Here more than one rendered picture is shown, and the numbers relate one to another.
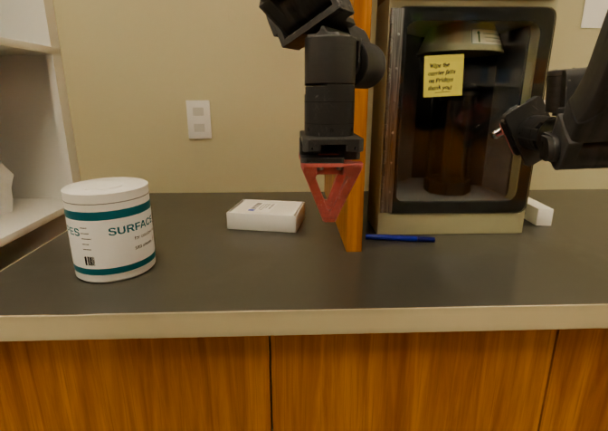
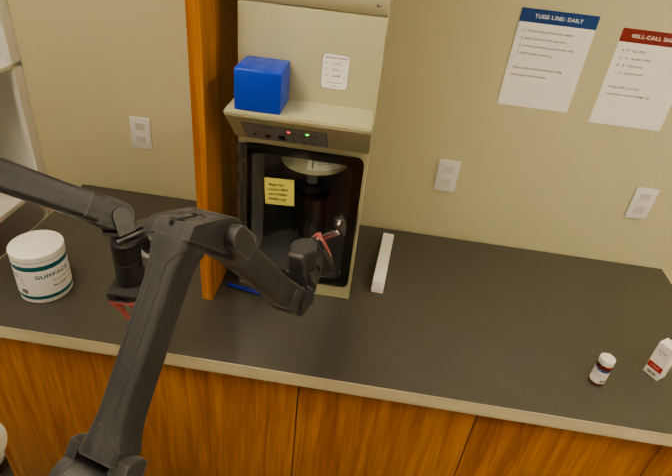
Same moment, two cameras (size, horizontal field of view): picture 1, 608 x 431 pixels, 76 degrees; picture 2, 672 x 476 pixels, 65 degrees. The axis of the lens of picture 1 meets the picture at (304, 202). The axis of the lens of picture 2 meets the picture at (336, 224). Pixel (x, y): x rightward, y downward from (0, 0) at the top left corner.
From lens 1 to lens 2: 0.95 m
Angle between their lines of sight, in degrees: 18
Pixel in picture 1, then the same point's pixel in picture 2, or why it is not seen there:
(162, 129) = (110, 136)
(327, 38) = (115, 248)
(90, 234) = (24, 278)
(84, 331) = (19, 336)
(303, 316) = not seen: hidden behind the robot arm
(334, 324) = not seen: hidden behind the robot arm
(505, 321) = (255, 374)
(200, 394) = (90, 374)
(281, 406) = not seen: hidden behind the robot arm
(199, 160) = (142, 165)
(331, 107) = (122, 276)
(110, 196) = (34, 260)
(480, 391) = (255, 403)
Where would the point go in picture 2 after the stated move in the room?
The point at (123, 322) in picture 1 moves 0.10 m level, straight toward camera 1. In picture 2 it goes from (39, 336) to (34, 367)
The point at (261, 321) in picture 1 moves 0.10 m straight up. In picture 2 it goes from (114, 349) to (108, 319)
